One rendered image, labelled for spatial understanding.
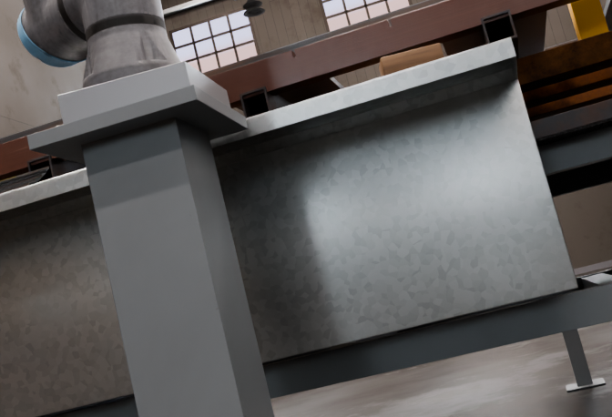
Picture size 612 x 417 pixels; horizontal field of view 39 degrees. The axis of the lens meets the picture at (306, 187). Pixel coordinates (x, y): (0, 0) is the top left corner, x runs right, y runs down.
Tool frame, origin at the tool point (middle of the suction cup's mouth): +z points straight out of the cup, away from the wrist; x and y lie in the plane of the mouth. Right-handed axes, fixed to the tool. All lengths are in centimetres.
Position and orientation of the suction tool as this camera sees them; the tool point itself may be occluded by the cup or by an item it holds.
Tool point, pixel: (254, 12)
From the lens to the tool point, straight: 170.7
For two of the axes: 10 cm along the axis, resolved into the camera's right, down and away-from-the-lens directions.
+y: -9.5, 2.4, 2.1
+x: -2.4, -0.9, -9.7
